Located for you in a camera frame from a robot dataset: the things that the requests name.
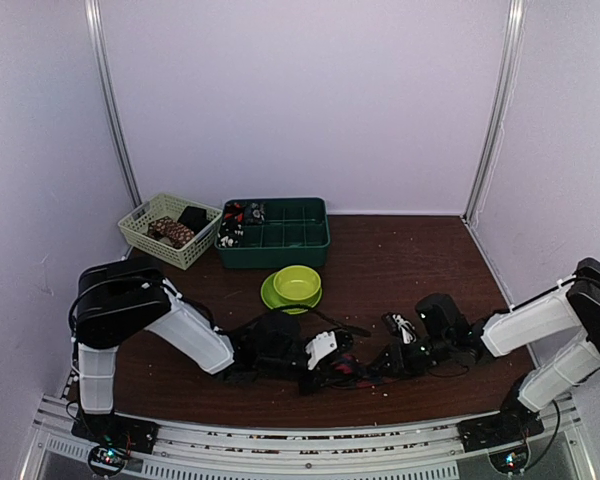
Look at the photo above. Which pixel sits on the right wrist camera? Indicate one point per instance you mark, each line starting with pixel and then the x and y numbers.
pixel 400 327

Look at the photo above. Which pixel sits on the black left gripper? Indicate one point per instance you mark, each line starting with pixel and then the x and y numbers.
pixel 318 378

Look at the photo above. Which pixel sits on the red black rolled tie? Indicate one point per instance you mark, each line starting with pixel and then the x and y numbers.
pixel 234 211

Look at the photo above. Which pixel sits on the red navy striped tie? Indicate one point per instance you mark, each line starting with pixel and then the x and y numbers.
pixel 349 374

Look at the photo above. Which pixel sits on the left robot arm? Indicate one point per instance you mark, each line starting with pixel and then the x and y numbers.
pixel 118 300

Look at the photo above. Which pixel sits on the dark floral rolled tie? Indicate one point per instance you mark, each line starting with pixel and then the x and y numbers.
pixel 254 213

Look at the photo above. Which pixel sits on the pale green perforated basket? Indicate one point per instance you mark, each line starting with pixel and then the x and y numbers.
pixel 135 224

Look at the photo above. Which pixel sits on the brown floral tie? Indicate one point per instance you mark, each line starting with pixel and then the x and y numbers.
pixel 165 227

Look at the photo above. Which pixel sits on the black white patterned rolled tie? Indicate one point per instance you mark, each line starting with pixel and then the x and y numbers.
pixel 230 234

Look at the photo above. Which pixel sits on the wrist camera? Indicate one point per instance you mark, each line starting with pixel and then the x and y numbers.
pixel 400 327
pixel 326 343

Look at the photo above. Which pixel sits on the aluminium frame post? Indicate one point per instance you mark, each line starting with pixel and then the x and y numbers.
pixel 503 92
pixel 98 41

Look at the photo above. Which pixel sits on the lime green bowl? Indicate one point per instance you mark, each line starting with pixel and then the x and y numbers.
pixel 297 282

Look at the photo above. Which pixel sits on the green divided organizer tray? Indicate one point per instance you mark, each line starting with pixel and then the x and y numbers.
pixel 295 231

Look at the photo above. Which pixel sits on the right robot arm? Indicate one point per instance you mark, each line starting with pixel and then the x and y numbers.
pixel 571 304

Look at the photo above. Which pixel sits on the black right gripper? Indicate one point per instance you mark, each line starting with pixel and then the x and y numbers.
pixel 389 356

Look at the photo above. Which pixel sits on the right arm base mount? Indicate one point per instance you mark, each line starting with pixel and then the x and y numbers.
pixel 512 423

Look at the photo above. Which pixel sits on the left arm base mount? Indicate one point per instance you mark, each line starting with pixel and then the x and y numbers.
pixel 117 431

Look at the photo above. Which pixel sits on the left aluminium frame post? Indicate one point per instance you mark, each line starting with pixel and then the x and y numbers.
pixel 98 41

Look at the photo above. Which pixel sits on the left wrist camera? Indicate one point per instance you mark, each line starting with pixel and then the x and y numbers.
pixel 326 343

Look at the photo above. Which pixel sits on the lime green plate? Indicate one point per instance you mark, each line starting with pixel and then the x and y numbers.
pixel 273 300

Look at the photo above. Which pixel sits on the right aluminium frame post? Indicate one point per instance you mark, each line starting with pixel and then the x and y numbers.
pixel 503 92

